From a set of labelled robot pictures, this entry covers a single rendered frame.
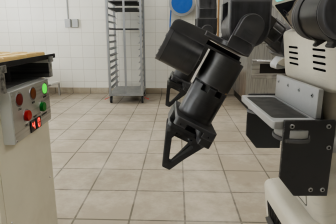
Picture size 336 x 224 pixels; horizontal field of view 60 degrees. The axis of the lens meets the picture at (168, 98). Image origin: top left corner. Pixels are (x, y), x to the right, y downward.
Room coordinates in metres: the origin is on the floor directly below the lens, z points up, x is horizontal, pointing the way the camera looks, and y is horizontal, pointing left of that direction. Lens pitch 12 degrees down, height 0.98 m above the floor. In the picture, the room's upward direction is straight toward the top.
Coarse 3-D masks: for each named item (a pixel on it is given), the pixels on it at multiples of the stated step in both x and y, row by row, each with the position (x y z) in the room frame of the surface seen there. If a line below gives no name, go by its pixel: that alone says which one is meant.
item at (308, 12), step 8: (304, 0) 0.47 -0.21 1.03; (312, 0) 0.44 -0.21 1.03; (304, 8) 0.45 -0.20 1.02; (312, 8) 0.43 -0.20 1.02; (304, 16) 0.45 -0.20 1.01; (312, 16) 0.43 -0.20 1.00; (304, 24) 0.45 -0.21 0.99; (312, 24) 0.43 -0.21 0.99; (312, 32) 0.44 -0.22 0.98; (320, 32) 0.42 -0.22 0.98; (320, 40) 0.46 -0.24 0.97; (328, 40) 0.42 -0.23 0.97
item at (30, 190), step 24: (0, 120) 0.71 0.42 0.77; (0, 144) 0.69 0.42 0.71; (24, 144) 0.81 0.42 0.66; (48, 144) 0.97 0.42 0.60; (0, 168) 0.68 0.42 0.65; (24, 168) 0.80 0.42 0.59; (48, 168) 0.96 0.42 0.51; (0, 192) 0.67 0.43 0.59; (24, 192) 0.78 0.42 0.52; (48, 192) 0.94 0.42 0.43; (0, 216) 0.66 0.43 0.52; (24, 216) 0.77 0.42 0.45; (48, 216) 0.92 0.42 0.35
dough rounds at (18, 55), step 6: (0, 54) 0.85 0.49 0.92; (6, 54) 0.87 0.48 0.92; (12, 54) 0.85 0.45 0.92; (18, 54) 0.85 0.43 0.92; (24, 54) 0.86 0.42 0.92; (30, 54) 0.90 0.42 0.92; (36, 54) 0.96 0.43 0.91; (42, 54) 0.98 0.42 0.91; (0, 60) 0.73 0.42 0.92; (6, 60) 0.78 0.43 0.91
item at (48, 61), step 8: (48, 56) 0.96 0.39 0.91; (24, 64) 0.96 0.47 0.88; (32, 64) 0.96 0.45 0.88; (40, 64) 0.96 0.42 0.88; (48, 64) 0.96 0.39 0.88; (16, 72) 0.96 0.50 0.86; (24, 72) 0.96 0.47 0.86; (32, 72) 0.96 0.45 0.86; (40, 72) 0.96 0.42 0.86; (48, 72) 0.96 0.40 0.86
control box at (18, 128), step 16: (32, 80) 0.90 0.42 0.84; (0, 96) 0.71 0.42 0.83; (16, 96) 0.74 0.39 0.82; (48, 96) 0.94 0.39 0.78; (0, 112) 0.71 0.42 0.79; (16, 112) 0.73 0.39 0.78; (32, 112) 0.82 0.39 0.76; (48, 112) 0.93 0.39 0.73; (16, 128) 0.72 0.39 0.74; (32, 128) 0.80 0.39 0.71
